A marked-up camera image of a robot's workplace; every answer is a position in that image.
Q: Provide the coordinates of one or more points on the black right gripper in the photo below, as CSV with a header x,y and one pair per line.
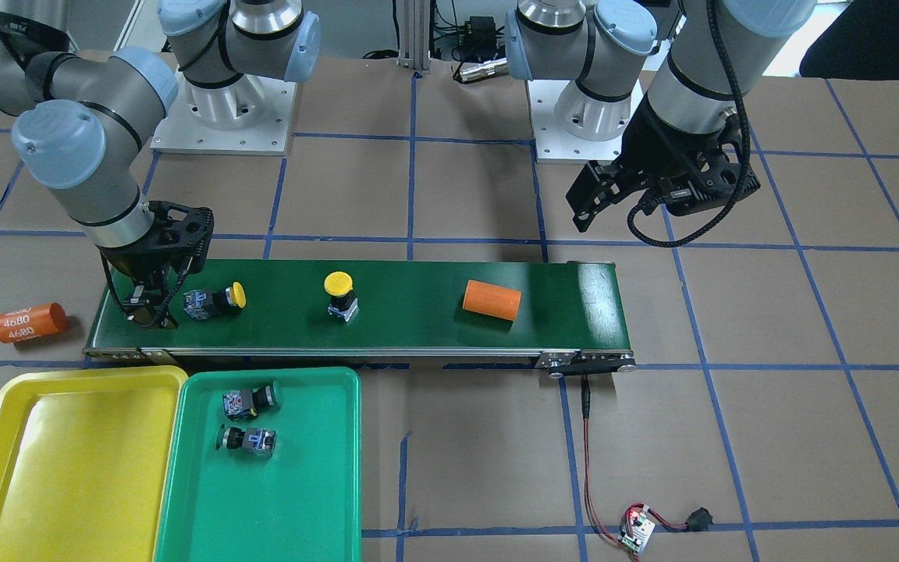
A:
x,y
126,263

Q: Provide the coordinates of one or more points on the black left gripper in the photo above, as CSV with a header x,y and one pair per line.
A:
x,y
647,143

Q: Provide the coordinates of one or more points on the yellow push button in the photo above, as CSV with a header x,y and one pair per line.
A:
x,y
204,304
343,301

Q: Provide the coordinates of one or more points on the orange cylinder with white numbers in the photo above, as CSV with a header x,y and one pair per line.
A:
x,y
33,322

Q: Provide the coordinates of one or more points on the plain orange cylinder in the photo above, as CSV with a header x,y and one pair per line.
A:
x,y
491,300

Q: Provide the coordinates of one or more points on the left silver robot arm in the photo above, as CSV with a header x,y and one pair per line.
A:
x,y
719,54

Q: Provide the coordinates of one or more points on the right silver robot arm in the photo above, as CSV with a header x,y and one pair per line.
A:
x,y
80,123

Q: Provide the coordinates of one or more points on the green conveyor belt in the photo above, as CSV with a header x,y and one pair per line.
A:
x,y
565,318

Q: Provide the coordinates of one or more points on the green plastic tray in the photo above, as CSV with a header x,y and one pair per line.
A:
x,y
301,502

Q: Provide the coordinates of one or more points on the yellow plastic tray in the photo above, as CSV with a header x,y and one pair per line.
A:
x,y
83,456

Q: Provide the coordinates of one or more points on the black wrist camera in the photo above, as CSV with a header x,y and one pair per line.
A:
x,y
682,197

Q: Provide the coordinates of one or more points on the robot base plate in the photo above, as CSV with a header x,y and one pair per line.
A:
x,y
250,117
572,128

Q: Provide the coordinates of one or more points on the aluminium frame post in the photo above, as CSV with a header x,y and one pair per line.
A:
x,y
413,34

